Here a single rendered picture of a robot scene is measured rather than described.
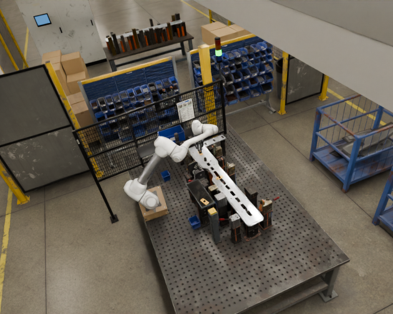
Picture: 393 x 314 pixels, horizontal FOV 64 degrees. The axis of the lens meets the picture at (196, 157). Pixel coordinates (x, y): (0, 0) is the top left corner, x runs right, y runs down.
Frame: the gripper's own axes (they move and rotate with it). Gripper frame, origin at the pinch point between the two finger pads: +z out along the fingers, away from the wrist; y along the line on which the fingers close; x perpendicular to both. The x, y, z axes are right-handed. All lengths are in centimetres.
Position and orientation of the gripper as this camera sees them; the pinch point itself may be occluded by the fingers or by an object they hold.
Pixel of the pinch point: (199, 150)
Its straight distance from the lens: 373.6
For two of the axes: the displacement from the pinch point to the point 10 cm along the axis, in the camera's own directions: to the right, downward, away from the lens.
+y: 8.9, -3.7, 2.6
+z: 1.3, 7.6, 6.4
